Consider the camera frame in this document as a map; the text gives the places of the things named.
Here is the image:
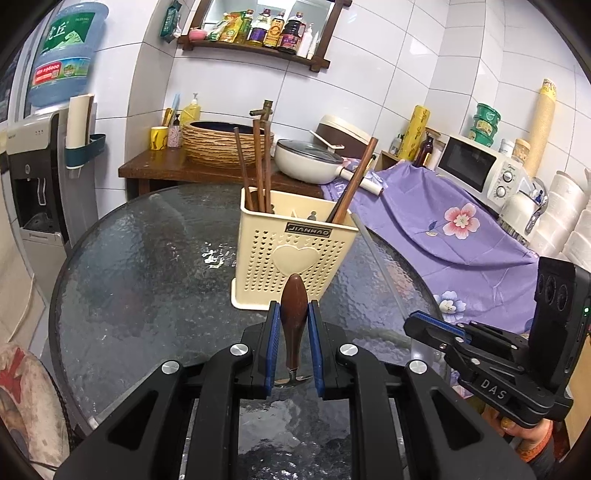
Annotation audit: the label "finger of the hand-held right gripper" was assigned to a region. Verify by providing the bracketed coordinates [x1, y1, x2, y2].
[411, 311, 533, 357]
[403, 318, 528, 385]

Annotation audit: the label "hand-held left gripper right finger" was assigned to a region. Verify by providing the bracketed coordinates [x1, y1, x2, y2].
[307, 300, 537, 480]

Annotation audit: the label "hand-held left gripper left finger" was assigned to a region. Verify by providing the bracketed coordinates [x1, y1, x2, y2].
[54, 301, 282, 480]

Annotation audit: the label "metal spoon with wooden handle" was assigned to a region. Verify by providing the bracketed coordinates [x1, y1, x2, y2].
[276, 273, 314, 387]

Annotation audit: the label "beige plastic utensil holder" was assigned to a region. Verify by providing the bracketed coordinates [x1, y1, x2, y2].
[231, 187, 361, 311]

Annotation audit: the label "brown wooden chopstick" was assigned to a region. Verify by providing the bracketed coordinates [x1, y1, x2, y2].
[325, 137, 380, 223]
[252, 119, 266, 213]
[331, 152, 376, 224]
[264, 124, 274, 214]
[232, 127, 256, 212]

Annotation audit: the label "person's right hand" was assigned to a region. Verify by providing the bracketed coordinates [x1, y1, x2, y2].
[496, 411, 557, 462]

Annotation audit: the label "purple floral cloth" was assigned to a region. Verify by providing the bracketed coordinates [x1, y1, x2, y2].
[321, 159, 550, 333]

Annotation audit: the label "white paper towel rolls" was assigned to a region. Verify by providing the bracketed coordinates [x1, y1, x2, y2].
[531, 168, 591, 273]

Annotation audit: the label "white electric kettle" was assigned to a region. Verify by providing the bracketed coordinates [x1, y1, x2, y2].
[499, 178, 550, 245]

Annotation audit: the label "white microwave oven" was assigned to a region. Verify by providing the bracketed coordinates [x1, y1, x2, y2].
[436, 134, 529, 210]

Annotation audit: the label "wooden box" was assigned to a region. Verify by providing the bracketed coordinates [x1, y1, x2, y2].
[375, 150, 407, 172]

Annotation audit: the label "brown glass bottle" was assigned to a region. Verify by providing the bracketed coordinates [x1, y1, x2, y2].
[413, 131, 437, 168]

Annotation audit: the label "glass jar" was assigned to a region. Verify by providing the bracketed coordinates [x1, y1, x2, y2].
[512, 138, 532, 167]

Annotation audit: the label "white pan with glass lid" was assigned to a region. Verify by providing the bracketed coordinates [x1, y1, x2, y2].
[274, 138, 385, 197]

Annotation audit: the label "yellow wrap roll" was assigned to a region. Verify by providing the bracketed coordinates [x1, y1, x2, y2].
[401, 104, 428, 162]

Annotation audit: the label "wooden counter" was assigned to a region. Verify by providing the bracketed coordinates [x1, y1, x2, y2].
[117, 148, 324, 199]

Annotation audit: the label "stack of green bowls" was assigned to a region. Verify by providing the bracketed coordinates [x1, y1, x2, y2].
[468, 102, 502, 144]

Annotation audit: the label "white rice paddle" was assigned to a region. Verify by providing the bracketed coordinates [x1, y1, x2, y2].
[309, 130, 345, 151]

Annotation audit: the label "brown and white rice cooker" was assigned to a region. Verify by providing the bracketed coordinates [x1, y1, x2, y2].
[316, 114, 372, 160]

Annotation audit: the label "woven basin sink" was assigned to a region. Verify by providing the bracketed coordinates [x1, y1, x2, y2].
[181, 120, 275, 169]

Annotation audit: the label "bronze faucet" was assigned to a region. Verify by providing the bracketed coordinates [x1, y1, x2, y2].
[249, 99, 274, 139]

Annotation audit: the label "floral seat cushion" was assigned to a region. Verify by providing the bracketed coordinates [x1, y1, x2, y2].
[0, 342, 70, 467]

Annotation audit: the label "yellow soap bottle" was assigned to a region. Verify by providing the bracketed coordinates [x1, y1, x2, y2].
[180, 92, 202, 126]

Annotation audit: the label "beige cloth cover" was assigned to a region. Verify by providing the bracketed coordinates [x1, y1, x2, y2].
[0, 198, 51, 352]

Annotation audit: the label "teal cup holder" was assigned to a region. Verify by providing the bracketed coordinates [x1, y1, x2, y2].
[64, 133, 107, 168]

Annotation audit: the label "water dispenser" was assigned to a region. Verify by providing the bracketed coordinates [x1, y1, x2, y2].
[0, 111, 70, 250]

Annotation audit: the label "white paper cup stack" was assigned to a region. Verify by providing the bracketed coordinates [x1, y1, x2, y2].
[67, 93, 95, 151]

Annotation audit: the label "wooden framed mirror shelf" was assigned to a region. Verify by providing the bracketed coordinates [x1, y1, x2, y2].
[177, 0, 354, 72]

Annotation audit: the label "white squeeze bottle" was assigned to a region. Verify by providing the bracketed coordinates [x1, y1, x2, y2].
[298, 23, 315, 58]

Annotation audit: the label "dark soy sauce bottle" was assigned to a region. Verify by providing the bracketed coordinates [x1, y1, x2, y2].
[278, 11, 308, 55]

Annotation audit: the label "brown sauce bottle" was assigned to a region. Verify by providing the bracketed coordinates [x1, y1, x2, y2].
[264, 14, 286, 49]
[248, 8, 273, 47]

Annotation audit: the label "yellow seasoning packet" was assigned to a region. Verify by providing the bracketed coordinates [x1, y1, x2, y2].
[210, 14, 241, 44]

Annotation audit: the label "yellow oil bottle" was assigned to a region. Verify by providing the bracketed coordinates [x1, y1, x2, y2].
[233, 10, 254, 44]

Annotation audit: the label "green hanging pouch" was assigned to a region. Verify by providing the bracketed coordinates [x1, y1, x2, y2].
[159, 0, 184, 40]

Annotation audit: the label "blue water jug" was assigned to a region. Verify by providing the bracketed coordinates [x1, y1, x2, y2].
[25, 0, 110, 108]

